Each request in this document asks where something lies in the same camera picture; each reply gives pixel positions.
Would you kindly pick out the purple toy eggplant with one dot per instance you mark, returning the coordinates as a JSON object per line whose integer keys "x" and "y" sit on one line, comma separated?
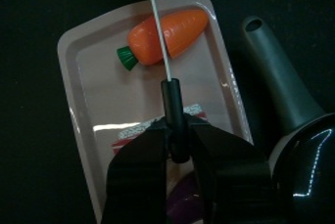
{"x": 183, "y": 198}

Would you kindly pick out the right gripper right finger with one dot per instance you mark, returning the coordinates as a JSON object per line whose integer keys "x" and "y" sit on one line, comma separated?
{"x": 235, "y": 182}

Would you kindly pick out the pink plastic tray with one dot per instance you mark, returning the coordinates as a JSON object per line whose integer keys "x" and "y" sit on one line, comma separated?
{"x": 113, "y": 97}

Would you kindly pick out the orange toy carrot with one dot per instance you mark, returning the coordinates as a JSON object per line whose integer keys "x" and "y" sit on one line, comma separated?
{"x": 185, "y": 32}

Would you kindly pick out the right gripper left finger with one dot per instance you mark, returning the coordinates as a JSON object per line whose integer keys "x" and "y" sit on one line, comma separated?
{"x": 136, "y": 182}

